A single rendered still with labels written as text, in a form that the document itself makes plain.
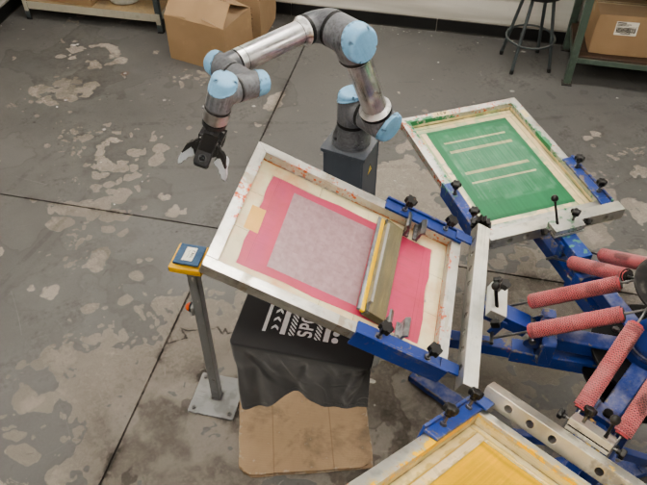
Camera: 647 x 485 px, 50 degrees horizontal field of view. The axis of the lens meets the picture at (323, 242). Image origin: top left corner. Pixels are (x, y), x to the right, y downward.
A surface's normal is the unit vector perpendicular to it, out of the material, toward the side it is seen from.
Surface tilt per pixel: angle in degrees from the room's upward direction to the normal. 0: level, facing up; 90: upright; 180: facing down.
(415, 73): 0
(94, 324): 0
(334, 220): 23
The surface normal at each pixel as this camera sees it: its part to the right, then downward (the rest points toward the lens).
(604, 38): -0.20, 0.70
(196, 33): -0.44, 0.64
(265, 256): 0.38, -0.58
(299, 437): 0.00, -0.70
